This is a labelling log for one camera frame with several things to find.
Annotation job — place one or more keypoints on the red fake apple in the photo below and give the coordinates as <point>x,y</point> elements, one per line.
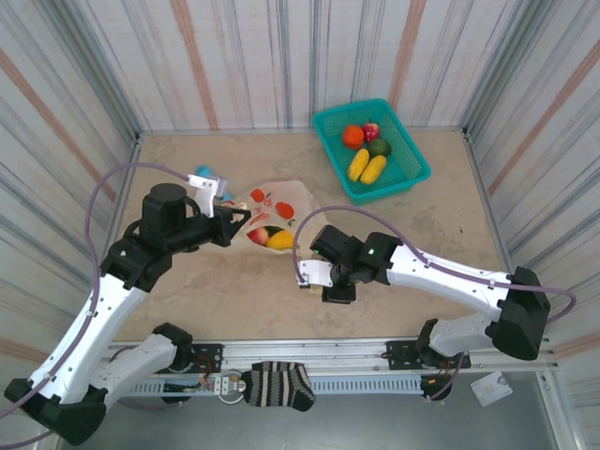
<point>258,235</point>

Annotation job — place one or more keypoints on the yellow fake lemon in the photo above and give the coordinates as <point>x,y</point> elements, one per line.
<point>280,240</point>

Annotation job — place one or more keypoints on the beige fruit-print plastic bag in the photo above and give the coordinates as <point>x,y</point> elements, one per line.
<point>300,197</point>

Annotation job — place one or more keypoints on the teal plastic basket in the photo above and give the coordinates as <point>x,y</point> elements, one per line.
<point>337,122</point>

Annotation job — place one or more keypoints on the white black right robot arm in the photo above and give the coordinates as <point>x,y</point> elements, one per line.
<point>450,276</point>

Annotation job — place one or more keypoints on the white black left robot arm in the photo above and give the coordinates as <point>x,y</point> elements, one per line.
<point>84,337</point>

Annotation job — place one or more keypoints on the yellow fake mango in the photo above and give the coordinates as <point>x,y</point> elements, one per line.
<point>373,169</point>

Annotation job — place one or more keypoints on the long yellow fake fruit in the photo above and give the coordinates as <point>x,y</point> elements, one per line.
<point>358,165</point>

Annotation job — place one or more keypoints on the green fake avocado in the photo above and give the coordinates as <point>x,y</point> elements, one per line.
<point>379,148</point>

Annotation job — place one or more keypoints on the red fake peach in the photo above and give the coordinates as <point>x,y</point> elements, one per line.
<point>371,132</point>

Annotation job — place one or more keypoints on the blue toy microphone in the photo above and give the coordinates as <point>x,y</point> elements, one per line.
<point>202,169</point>

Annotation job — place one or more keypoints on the black mounting plate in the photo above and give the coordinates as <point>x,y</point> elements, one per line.
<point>398,349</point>
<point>211,351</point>

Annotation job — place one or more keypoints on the black striped sock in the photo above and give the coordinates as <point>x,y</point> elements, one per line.
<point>276,384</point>

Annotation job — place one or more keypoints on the round metal clamp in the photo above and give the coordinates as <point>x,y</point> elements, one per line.
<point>229,386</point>

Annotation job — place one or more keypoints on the white card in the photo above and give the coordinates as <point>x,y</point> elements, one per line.
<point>490,389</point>

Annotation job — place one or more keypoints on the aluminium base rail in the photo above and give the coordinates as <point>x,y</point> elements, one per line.
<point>304,351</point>

